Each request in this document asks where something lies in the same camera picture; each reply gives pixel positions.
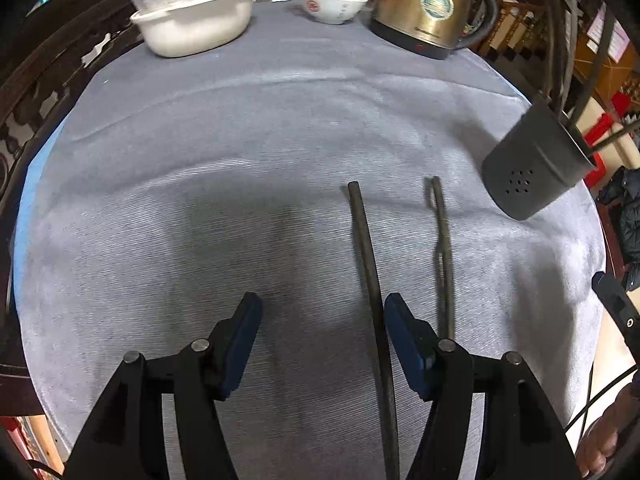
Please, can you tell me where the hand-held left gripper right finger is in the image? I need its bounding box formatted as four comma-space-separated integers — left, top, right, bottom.
384, 292, 581, 480

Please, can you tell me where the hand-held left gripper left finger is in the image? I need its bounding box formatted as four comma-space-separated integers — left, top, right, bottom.
62, 292, 263, 480

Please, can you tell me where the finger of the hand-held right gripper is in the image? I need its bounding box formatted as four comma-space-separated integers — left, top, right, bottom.
591, 271, 640, 361

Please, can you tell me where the thin grey chopstick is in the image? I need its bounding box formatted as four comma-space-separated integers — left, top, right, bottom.
431, 175, 456, 341
424, 179, 447, 322

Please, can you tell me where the dark grey chopstick holder cup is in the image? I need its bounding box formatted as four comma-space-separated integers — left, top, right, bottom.
481, 102, 601, 221

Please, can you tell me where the person's right hand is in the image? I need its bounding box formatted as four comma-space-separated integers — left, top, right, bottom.
577, 400, 632, 480

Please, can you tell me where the dark cloth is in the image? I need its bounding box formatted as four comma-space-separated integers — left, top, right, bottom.
596, 165, 640, 292

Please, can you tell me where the red plastic stool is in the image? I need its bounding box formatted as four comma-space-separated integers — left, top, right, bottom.
582, 91, 640, 188

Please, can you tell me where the red bag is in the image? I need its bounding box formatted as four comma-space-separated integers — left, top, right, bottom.
0, 414, 67, 473

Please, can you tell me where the wooden stair railing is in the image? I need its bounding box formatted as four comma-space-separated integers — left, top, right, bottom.
479, 0, 551, 63

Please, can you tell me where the white plastic basin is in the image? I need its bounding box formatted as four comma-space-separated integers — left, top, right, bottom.
129, 0, 262, 59

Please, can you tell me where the dark carved wooden chair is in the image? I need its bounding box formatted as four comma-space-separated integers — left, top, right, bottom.
0, 0, 147, 241

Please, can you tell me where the gold electric kettle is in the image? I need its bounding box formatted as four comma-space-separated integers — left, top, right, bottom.
369, 0, 500, 61

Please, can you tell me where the white bowl with red mark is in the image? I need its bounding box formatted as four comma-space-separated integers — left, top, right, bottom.
297, 0, 365, 26

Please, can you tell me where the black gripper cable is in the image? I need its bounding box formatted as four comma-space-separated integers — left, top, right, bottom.
564, 364, 640, 433

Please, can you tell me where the paper wall notice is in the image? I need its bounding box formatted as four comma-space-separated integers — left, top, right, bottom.
586, 9, 629, 62

